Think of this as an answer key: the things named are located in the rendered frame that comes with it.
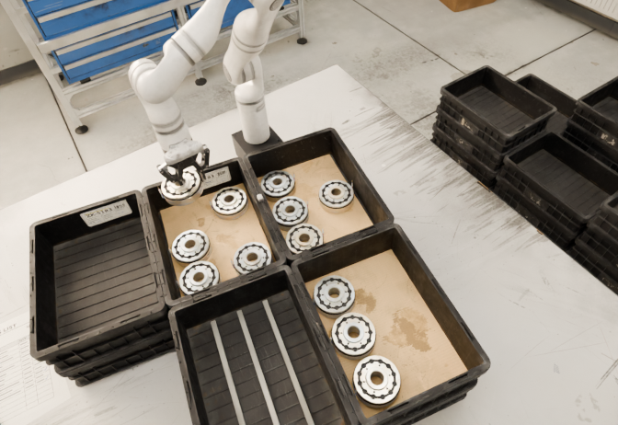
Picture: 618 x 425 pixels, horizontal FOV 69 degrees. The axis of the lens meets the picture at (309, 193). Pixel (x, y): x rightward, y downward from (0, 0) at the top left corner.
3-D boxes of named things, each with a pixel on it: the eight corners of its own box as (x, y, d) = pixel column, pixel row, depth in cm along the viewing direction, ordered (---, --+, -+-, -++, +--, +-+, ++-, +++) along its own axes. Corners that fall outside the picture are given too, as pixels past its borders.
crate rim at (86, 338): (33, 228, 123) (28, 223, 121) (143, 192, 129) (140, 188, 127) (35, 364, 99) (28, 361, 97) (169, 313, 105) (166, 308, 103)
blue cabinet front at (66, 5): (69, 83, 264) (16, -10, 221) (182, 41, 286) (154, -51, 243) (70, 86, 262) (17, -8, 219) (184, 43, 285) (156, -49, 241)
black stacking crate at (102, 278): (51, 247, 130) (30, 224, 121) (153, 213, 136) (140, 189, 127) (57, 377, 106) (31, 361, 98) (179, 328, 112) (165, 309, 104)
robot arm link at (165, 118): (145, 119, 104) (161, 139, 100) (119, 63, 93) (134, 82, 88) (172, 106, 107) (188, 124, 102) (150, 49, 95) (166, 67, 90)
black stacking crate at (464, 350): (292, 285, 118) (289, 263, 110) (393, 246, 124) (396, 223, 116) (360, 442, 94) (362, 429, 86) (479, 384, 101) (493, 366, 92)
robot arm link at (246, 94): (249, 40, 136) (257, 86, 149) (221, 51, 133) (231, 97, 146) (263, 54, 131) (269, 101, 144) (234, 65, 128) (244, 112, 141)
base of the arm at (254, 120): (239, 132, 158) (230, 94, 145) (262, 122, 161) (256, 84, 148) (251, 148, 153) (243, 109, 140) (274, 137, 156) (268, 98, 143)
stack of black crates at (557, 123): (479, 127, 248) (490, 93, 230) (517, 106, 257) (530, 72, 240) (539, 170, 226) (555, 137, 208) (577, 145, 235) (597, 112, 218)
